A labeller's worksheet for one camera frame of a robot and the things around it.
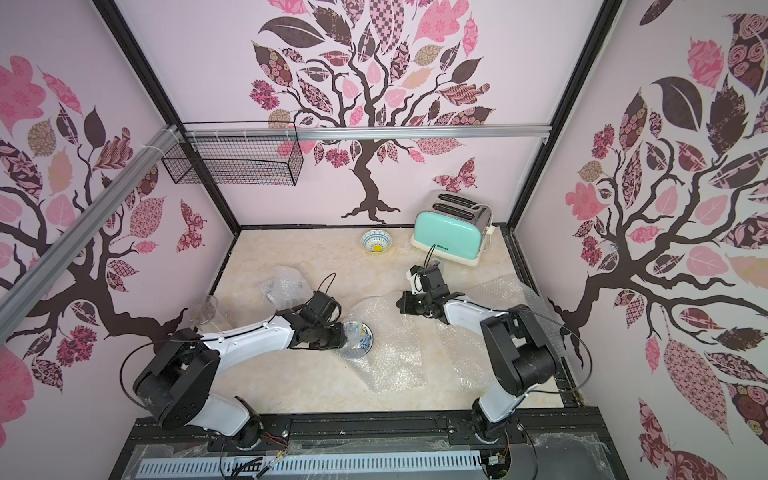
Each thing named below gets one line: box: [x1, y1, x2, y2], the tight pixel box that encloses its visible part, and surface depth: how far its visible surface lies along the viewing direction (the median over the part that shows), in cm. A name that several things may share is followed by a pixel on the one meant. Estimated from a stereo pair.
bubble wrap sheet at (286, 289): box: [261, 265, 313, 311], surface depth 94 cm
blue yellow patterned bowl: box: [339, 320, 374, 359], surface depth 89 cm
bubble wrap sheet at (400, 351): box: [338, 274, 536, 394], surface depth 87 cm
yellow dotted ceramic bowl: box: [361, 229, 393, 255], surface depth 116 cm
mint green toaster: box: [411, 192, 492, 267], surface depth 105 cm
